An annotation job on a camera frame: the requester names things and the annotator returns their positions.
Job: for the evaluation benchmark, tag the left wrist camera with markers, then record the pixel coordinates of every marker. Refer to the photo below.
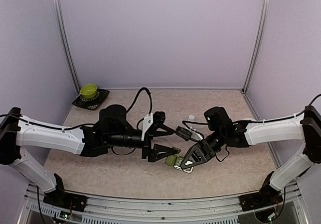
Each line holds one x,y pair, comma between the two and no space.
151,123

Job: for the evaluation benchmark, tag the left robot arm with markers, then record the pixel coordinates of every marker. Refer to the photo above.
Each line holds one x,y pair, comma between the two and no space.
86,140

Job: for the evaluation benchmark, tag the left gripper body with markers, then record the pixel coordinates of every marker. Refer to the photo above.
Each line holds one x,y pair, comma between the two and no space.
147,146

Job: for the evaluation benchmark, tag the black square tray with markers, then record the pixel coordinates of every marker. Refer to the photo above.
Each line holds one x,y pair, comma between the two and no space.
91,103

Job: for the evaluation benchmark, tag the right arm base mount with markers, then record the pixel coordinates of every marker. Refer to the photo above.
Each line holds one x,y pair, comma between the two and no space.
259,200

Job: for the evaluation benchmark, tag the white bowl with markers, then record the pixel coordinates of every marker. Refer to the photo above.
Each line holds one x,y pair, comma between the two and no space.
247,119

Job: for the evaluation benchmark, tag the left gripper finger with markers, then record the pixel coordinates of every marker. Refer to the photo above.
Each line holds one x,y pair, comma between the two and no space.
159,152
160,129

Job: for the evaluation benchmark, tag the small white pill bottle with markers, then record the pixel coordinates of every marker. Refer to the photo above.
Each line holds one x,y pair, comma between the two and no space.
191,119

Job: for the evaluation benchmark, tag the green pill organizer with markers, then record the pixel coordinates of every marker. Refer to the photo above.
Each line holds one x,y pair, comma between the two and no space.
176,160

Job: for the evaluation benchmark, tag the aluminium frame post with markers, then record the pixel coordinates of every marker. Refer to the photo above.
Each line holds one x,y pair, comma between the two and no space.
66,47
257,45

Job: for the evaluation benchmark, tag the left aluminium frame post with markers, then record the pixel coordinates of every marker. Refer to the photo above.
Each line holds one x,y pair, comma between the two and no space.
66,47

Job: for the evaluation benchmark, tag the lime green bowl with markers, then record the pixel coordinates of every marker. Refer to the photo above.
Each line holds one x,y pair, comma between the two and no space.
89,91

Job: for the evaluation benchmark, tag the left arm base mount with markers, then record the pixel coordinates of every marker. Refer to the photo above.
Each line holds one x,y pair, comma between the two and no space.
70,201

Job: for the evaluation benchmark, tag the front aluminium rail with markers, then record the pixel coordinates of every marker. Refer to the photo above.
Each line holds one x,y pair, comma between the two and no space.
219,209

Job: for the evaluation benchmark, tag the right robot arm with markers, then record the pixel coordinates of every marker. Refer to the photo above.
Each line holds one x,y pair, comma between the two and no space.
303,126

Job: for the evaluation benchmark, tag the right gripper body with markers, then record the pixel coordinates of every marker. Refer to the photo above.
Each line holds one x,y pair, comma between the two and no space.
210,150

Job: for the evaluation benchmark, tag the right aluminium frame post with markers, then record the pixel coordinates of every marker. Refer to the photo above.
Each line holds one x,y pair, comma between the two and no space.
257,45

